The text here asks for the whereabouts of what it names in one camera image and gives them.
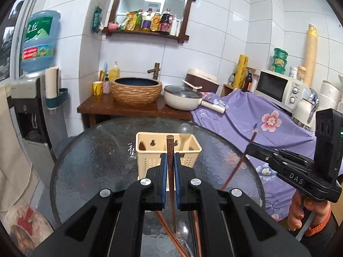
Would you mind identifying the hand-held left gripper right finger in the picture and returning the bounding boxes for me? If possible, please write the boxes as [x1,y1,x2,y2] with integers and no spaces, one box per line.
[174,152,313,257]

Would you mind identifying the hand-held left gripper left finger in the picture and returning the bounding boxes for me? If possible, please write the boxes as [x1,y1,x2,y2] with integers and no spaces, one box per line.
[32,152,169,257]

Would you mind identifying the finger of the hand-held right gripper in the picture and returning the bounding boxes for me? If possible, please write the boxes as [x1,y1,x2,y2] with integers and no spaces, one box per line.
[280,149,315,167]
[247,142,285,176]

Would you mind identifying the brown wooden chopstick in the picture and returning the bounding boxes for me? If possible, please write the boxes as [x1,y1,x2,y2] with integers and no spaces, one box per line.
[165,135,177,233]
[156,211,189,257]
[221,129,259,192]

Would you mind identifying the cream plastic utensil holder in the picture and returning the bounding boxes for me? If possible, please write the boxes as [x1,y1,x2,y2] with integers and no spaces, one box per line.
[135,132,203,182]

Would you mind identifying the person's right forearm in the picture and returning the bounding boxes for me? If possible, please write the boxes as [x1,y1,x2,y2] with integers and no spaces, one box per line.
[304,210,341,248]

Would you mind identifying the person's right hand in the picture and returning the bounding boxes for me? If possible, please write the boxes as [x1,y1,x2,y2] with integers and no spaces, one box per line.
[288,190,331,232]

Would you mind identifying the white plastic jug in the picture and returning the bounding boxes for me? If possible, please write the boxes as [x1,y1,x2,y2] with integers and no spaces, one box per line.
[292,98,314,126]

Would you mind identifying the chrome tap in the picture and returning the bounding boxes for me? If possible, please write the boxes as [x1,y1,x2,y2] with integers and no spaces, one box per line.
[308,87,320,124]

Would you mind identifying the purple floral cloth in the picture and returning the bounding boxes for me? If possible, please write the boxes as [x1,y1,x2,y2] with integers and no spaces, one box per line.
[191,90,318,221]

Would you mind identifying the white paper rolls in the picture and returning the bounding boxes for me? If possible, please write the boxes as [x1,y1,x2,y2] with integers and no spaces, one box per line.
[320,80,343,113]

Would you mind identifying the reddish wooden chopstick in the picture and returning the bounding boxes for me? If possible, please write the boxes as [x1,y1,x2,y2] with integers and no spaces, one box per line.
[192,211,202,257]

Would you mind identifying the white microwave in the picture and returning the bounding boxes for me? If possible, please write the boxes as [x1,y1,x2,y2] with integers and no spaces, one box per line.
[254,69,308,110]

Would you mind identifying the dark brown glass bottle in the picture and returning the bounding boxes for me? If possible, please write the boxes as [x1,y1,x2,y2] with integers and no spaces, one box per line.
[242,71,254,93]

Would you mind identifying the wooden box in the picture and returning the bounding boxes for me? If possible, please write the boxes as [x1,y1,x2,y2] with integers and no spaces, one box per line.
[222,84,236,97]

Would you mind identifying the cream pan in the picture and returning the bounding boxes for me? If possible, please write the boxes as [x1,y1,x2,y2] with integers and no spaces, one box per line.
[163,91,226,114]

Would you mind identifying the tall tan paper cup stack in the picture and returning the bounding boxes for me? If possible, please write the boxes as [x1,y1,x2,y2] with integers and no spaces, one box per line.
[303,24,319,89]

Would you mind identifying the yellow wrap roll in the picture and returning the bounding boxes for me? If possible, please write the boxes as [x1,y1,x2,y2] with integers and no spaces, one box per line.
[234,54,248,89]

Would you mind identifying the glass pan lid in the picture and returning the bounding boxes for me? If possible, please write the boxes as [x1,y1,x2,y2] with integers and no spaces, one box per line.
[164,85,203,99]

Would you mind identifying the woven pattern sink basin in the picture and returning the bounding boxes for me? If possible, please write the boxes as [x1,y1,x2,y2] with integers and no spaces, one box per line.
[110,77,163,105]

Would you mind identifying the brown white rice cooker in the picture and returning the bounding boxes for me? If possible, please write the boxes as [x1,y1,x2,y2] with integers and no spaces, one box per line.
[186,68,219,94]

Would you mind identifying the dark wooden cabinet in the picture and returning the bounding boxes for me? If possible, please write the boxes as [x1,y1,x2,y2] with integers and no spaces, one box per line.
[77,95,193,129]

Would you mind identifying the white rice paddle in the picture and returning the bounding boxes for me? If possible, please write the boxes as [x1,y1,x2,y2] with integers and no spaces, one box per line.
[182,79,203,89]

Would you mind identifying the brass faucet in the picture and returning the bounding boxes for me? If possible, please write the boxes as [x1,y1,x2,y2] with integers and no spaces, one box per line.
[147,63,161,80]

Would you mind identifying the yellow mug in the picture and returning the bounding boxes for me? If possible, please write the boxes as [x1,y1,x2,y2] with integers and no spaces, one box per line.
[92,81,104,96]

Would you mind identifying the yellow soap bottle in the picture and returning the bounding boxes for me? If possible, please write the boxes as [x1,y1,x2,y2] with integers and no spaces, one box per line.
[108,61,120,82]

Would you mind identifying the teal cup holder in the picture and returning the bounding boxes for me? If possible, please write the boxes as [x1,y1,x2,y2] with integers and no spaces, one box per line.
[45,88,69,109]

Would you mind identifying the red patterned cloth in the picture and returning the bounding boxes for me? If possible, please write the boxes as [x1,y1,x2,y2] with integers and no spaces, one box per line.
[0,205,55,250]

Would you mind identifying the beige cloth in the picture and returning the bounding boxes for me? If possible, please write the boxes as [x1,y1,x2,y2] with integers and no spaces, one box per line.
[0,86,39,212]

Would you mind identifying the white paper cup stack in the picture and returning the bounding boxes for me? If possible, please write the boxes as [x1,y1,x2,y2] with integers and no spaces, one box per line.
[45,66,60,98]

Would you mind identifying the white bottle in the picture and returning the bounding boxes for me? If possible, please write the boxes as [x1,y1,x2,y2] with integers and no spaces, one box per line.
[171,14,181,36]

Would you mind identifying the dark sauce bottle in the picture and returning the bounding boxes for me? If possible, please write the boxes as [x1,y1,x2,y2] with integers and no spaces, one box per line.
[160,8,172,35]

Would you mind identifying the orange label bottle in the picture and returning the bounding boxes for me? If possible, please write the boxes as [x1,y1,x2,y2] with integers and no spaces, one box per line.
[150,9,162,32]

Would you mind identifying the purple label bottle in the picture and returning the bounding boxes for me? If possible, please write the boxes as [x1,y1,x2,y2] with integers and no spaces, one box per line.
[141,9,153,32]

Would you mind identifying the green yellow bottle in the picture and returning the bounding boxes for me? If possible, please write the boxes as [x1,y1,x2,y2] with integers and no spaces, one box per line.
[134,10,144,31]

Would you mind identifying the yellow seasoning pouch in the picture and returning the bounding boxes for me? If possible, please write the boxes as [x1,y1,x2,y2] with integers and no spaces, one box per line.
[118,11,136,31]

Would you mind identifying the grey water dispenser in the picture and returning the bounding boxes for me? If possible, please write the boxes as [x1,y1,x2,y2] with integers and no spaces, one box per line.
[10,70,69,178]

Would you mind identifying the wooden framed mirror shelf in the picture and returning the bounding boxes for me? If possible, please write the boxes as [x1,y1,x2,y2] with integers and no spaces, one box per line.
[102,0,197,43]

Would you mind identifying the blue water jug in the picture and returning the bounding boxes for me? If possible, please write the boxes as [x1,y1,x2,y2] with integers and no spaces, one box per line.
[20,10,62,73]

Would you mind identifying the window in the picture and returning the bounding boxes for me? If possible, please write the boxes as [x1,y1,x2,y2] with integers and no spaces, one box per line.
[0,0,43,83]

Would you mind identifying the grey cable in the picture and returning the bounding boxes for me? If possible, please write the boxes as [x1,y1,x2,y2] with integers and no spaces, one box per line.
[295,210,314,239]

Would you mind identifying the green wall bottle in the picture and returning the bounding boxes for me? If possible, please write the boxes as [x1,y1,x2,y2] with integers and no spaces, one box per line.
[92,6,104,34]

